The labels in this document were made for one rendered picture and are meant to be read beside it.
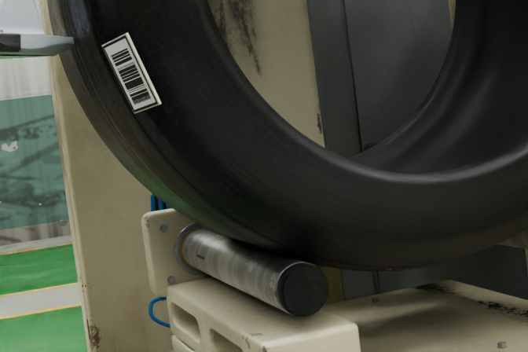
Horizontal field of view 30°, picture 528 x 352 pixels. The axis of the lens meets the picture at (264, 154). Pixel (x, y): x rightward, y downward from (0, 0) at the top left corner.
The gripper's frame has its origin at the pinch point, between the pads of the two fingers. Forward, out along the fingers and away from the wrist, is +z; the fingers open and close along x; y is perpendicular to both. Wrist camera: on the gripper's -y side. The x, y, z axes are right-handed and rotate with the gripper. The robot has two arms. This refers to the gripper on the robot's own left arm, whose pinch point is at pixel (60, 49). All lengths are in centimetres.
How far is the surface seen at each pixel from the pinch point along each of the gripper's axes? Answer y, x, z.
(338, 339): -25.0, -10.3, 21.2
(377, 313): -28.1, 16.0, 36.8
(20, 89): 47, 910, 66
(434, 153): -10.1, 15.2, 44.0
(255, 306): -24.2, 4.2, 18.6
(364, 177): -11.4, -12.2, 23.0
